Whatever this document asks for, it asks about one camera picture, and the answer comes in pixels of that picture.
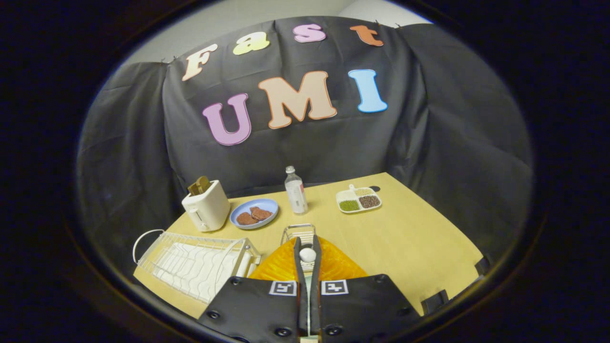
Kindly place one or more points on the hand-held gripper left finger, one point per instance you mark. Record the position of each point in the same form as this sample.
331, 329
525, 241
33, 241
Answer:
299, 286

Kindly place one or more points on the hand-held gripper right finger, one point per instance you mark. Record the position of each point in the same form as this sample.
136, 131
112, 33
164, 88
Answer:
315, 286

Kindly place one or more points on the white spoon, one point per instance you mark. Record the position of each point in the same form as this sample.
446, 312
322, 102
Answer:
307, 255

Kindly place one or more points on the blue plate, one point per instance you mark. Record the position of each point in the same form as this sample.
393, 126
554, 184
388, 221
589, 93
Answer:
252, 207

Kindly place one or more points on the brown meat patty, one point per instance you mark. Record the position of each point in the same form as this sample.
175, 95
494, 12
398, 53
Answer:
261, 214
246, 219

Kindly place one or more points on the green beans portion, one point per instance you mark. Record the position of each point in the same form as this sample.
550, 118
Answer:
349, 205

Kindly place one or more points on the clear plastic water bottle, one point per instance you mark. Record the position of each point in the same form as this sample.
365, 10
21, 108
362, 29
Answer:
296, 193

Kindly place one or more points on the white divided tray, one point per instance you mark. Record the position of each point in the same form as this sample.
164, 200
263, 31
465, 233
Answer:
345, 195

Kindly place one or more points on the dark red beans portion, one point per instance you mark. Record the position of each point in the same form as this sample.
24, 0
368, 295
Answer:
369, 201

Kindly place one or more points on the beige grains portion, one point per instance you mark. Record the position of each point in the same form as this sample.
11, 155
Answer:
364, 192

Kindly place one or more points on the white toaster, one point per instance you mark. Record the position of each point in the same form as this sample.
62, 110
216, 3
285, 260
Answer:
207, 209

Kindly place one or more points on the toast slice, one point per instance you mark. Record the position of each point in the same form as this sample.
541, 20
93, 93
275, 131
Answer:
204, 183
193, 187

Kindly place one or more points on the black backdrop cloth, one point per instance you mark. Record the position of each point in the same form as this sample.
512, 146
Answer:
429, 143

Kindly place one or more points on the black table edge bracket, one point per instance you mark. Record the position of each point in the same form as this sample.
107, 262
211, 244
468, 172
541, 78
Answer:
482, 266
433, 302

